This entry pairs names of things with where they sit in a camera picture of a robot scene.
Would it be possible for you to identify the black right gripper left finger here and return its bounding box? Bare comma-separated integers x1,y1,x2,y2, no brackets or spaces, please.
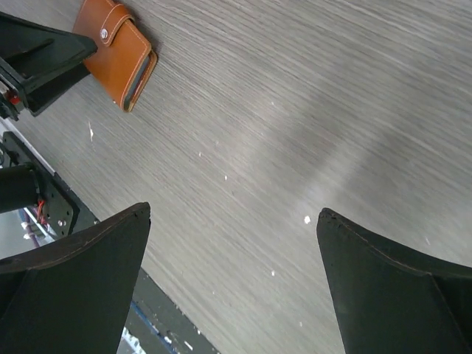
1,202,150,353

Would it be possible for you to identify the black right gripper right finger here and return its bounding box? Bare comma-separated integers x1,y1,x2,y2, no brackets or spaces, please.
316,208,471,353

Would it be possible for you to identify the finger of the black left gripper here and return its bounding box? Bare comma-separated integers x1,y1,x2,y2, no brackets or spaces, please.
1,13,97,117

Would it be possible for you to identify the brown leather card holder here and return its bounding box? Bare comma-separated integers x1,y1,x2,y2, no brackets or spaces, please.
73,0,158,112

